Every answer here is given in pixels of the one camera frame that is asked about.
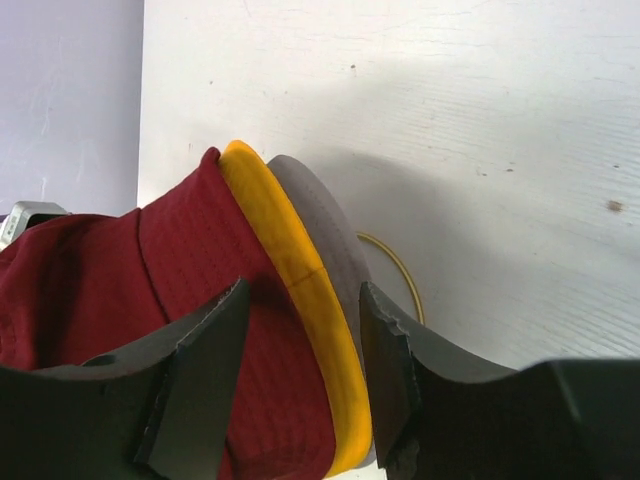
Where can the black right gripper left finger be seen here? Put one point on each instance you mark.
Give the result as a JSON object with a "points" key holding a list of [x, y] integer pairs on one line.
{"points": [[156, 408]]}

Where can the dark red bucket hat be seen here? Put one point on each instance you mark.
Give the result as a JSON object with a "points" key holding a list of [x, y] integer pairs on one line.
{"points": [[82, 285]]}

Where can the grey bucket hat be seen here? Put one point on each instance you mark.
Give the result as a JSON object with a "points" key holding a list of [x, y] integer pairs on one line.
{"points": [[333, 237]]}

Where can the gold wire hat stand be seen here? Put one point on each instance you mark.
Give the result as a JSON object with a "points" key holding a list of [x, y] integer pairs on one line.
{"points": [[395, 259]]}

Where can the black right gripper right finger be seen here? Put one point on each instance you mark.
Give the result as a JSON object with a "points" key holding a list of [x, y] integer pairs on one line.
{"points": [[441, 412]]}

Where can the yellow bucket hat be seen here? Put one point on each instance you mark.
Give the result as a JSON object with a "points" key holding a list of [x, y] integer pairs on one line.
{"points": [[280, 230]]}

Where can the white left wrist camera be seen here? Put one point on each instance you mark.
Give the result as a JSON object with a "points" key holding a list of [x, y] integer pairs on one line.
{"points": [[25, 215]]}

